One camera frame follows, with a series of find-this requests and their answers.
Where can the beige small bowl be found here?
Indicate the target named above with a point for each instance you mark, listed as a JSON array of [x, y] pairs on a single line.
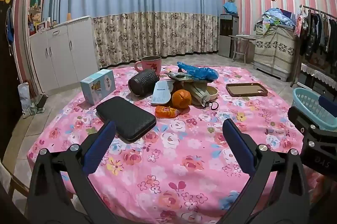
[[212, 93]]

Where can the water dispenser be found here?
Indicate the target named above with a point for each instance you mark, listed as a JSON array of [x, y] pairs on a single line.
[[226, 36]]

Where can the pink mug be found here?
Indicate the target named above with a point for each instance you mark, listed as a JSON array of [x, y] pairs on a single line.
[[151, 65]]

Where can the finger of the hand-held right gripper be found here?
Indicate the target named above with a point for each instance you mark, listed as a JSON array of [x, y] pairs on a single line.
[[327, 103], [300, 118]]

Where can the blue hanging cloth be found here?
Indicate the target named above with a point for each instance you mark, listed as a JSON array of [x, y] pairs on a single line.
[[10, 26]]

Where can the green face mask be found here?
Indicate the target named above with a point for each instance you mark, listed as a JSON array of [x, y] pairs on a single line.
[[196, 93]]

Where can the brown phone case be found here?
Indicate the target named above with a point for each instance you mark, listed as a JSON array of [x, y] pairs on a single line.
[[246, 89]]

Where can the blue plastic bag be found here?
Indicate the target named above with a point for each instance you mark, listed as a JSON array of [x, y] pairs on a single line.
[[200, 73]]

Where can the row of hanging clothes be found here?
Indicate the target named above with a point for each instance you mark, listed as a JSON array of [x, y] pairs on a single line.
[[321, 34]]

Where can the blue covered water bottle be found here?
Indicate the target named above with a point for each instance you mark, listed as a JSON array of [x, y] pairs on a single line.
[[230, 7]]

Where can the small orange cup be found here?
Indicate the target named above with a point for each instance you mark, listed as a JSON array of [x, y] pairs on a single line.
[[69, 17]]

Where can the pile of bedding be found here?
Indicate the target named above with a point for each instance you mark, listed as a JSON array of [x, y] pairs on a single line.
[[279, 17]]

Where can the dark ribbed paper cup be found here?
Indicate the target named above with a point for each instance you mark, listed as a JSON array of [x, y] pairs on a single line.
[[143, 83]]

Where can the printed paper wrapper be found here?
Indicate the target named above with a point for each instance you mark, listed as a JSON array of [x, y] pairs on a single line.
[[181, 76]]

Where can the small metal table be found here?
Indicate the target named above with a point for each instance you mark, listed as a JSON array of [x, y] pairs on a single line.
[[242, 36]]

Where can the white bag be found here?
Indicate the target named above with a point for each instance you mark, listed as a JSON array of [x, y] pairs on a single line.
[[25, 100]]

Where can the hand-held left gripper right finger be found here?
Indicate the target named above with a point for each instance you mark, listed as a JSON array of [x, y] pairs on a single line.
[[237, 145]]

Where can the orange fruit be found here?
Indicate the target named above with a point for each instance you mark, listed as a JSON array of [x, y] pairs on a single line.
[[181, 98]]

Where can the white paper packet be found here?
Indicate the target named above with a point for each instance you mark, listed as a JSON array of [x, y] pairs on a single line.
[[162, 93]]

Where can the orange snack wrapper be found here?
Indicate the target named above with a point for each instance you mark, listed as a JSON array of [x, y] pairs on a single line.
[[165, 112]]

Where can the small picture frame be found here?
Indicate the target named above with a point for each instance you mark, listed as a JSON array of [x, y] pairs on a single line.
[[40, 26]]

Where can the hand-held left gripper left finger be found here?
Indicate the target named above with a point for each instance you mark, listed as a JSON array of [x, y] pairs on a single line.
[[100, 142]]

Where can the cabinet with patterned cover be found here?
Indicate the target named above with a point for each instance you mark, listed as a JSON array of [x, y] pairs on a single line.
[[273, 50]]

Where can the white cabinet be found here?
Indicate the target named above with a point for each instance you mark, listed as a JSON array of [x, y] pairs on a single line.
[[65, 55]]

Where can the light blue carton box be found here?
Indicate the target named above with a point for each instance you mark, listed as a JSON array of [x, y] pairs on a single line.
[[98, 87]]

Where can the low stand with lace cloth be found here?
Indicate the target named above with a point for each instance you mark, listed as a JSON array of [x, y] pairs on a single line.
[[318, 76]]

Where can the black textured case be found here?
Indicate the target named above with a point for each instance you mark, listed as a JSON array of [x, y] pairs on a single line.
[[126, 116]]

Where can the pink floral tablecloth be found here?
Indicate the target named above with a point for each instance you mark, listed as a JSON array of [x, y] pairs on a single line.
[[184, 134]]

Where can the teal plastic basket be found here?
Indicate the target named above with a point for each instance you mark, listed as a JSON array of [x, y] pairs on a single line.
[[305, 105]]

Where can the metal clothes rack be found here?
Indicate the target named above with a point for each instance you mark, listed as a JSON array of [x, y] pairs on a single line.
[[316, 9]]

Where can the pink hanging bag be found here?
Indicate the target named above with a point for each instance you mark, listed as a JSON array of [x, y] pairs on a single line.
[[299, 22]]

